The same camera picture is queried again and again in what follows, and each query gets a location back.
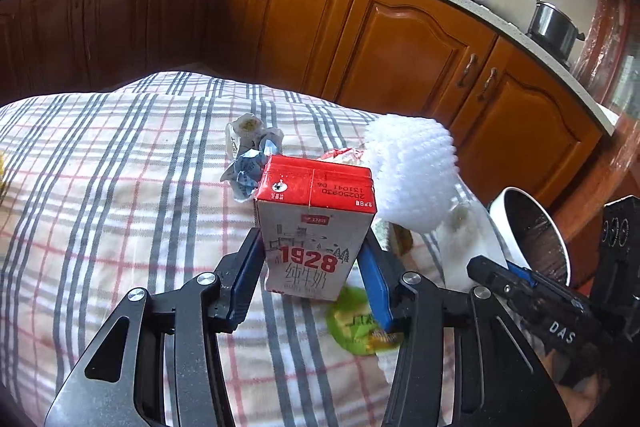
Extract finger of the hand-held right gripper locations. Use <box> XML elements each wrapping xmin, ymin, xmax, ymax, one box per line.
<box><xmin>505</xmin><ymin>263</ymin><xmax>596</xmax><ymax>308</ymax></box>
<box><xmin>467</xmin><ymin>255</ymin><xmax>601</xmax><ymax>353</ymax></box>

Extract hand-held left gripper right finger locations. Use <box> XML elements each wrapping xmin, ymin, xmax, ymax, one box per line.
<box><xmin>356</xmin><ymin>237</ymin><xmax>573</xmax><ymax>427</ymax></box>

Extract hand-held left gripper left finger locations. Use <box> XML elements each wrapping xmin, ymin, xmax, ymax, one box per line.
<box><xmin>44</xmin><ymin>227</ymin><xmax>266</xmax><ymax>427</ymax></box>

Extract white rimmed black trash bin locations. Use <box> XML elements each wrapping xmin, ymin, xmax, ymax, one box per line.
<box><xmin>489</xmin><ymin>187</ymin><xmax>572</xmax><ymax>289</ymax></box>

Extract clear plastic bag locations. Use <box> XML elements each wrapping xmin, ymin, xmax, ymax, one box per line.
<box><xmin>434</xmin><ymin>181</ymin><xmax>507</xmax><ymax>294</ymax></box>

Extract red and white milk carton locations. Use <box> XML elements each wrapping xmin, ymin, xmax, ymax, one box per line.
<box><xmin>253</xmin><ymin>153</ymin><xmax>377</xmax><ymax>303</ymax></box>

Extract white foam fruit net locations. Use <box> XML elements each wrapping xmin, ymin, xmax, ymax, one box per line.
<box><xmin>362</xmin><ymin>114</ymin><xmax>458</xmax><ymax>235</ymax></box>

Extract green snack bag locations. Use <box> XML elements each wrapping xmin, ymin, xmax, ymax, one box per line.
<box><xmin>326</xmin><ymin>287</ymin><xmax>403</xmax><ymax>355</ymax></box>

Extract crumpled white blue wrapper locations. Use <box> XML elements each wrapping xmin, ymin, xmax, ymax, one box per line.
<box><xmin>221</xmin><ymin>113</ymin><xmax>286</xmax><ymax>202</ymax></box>

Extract plaid tablecloth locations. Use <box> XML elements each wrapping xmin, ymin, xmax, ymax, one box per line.
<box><xmin>0</xmin><ymin>71</ymin><xmax>501</xmax><ymax>427</ymax></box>

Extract wooden lower cabinets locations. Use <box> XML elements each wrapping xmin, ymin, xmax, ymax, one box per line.
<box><xmin>0</xmin><ymin>0</ymin><xmax>606</xmax><ymax>208</ymax></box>

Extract steel cooking pot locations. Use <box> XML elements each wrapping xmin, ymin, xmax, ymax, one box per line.
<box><xmin>527</xmin><ymin>0</ymin><xmax>586</xmax><ymax>58</ymax></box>

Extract wooden door frame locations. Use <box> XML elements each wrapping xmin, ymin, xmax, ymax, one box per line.
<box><xmin>570</xmin><ymin>0</ymin><xmax>640</xmax><ymax>208</ymax></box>

